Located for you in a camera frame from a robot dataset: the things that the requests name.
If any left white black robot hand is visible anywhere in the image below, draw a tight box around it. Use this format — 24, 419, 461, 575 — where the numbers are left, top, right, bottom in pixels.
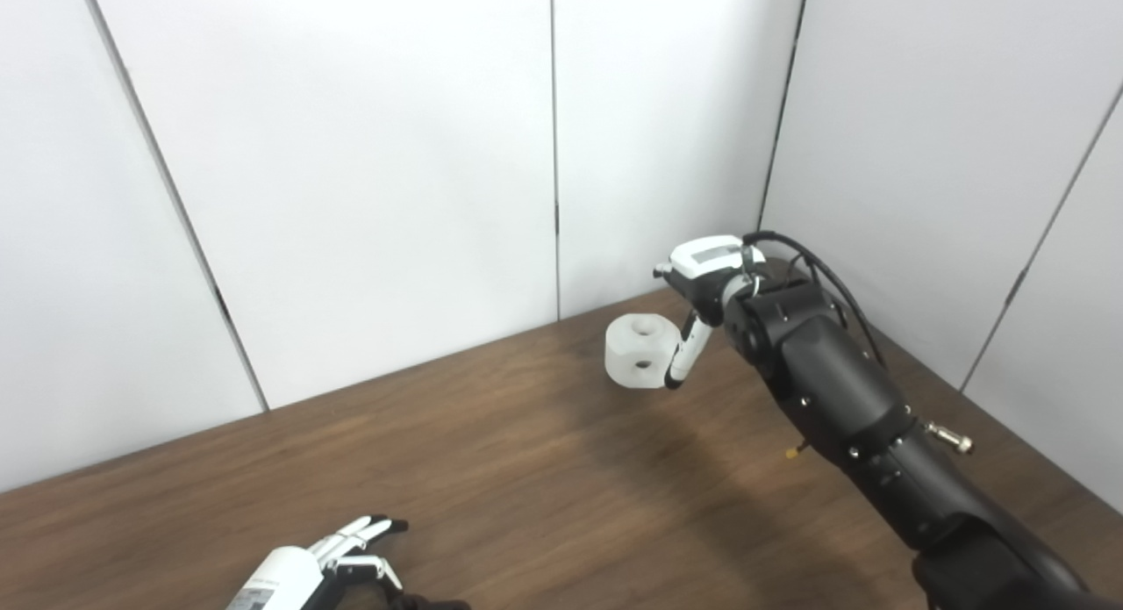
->
224, 515, 409, 610

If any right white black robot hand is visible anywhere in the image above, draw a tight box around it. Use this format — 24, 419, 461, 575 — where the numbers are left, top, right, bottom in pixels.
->
653, 234, 766, 391

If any round white plastic piece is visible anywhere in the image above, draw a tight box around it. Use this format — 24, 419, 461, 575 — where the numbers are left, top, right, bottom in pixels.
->
604, 313, 690, 391

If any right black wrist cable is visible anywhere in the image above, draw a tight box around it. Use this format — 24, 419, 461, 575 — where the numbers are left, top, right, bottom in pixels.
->
742, 231, 887, 370

